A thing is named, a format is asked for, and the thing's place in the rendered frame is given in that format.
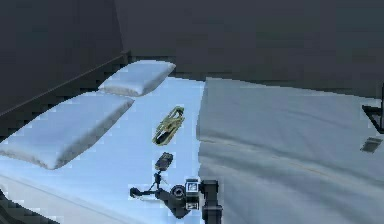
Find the black frame furniture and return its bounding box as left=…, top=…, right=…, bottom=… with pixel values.
left=361, top=82, right=384, bottom=135

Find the grey bed blanket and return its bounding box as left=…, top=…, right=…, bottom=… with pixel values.
left=195, top=76, right=384, bottom=224

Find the small white pillow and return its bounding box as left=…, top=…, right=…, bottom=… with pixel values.
left=98, top=59, right=177, bottom=98

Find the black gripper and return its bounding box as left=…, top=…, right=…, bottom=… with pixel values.
left=129, top=170, right=192, bottom=220

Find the small black box device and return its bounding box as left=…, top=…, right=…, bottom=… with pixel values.
left=154, top=151, right=175, bottom=172

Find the grey flat rectangle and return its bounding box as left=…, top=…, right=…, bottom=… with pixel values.
left=360, top=136, right=384, bottom=154

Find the olive green ribbed device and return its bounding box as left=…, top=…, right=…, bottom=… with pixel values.
left=151, top=105, right=186, bottom=147

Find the large white pillow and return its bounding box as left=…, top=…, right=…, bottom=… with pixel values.
left=0, top=92, right=136, bottom=171

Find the pale blue bed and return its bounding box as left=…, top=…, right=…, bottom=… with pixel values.
left=0, top=49, right=384, bottom=224

